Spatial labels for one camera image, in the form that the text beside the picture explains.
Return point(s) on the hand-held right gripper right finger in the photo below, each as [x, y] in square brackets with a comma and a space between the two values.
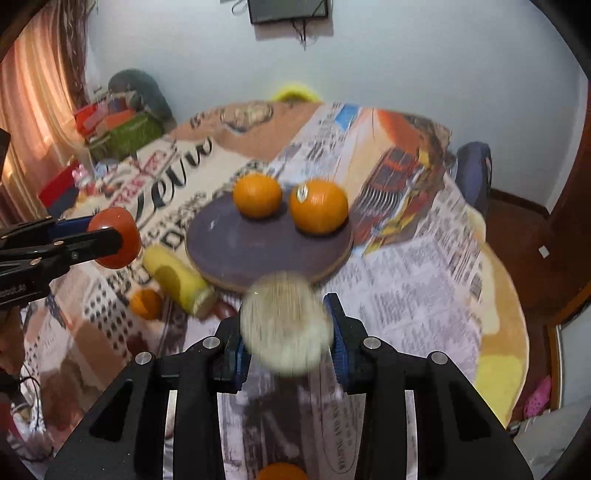
[336, 350]

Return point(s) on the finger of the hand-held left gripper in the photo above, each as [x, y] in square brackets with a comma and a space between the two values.
[69, 225]
[87, 249]

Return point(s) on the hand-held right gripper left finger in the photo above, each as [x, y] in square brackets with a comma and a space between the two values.
[236, 365]

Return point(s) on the red tomato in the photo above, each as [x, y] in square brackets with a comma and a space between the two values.
[121, 237]

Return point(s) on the fuzzy pale brown kiwi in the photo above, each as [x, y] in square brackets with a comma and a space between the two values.
[286, 323]

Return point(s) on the round dark purple plate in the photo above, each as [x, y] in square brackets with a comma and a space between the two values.
[240, 251]

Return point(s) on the red box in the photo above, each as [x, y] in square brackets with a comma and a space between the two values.
[57, 184]

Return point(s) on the small orange tangerine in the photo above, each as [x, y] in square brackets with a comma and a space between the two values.
[146, 304]

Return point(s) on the yellow corn cob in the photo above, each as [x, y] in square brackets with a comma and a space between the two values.
[178, 279]

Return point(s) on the green basket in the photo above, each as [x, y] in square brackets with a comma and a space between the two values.
[124, 136]

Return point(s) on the pink orange curtain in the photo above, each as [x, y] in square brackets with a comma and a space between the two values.
[37, 92]

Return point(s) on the orange with sticker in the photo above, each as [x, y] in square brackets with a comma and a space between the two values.
[321, 207]

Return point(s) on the grey cushion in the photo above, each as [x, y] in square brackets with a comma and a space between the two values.
[147, 90]

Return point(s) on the plain orange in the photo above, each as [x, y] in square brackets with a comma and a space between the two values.
[257, 196]

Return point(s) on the pink slipper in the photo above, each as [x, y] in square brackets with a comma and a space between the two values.
[538, 397]

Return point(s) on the blue chair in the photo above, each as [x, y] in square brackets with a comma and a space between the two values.
[474, 175]

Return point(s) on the yellow chair back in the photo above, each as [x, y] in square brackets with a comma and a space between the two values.
[295, 92]

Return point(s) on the black wall television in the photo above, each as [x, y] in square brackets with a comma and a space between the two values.
[288, 10]

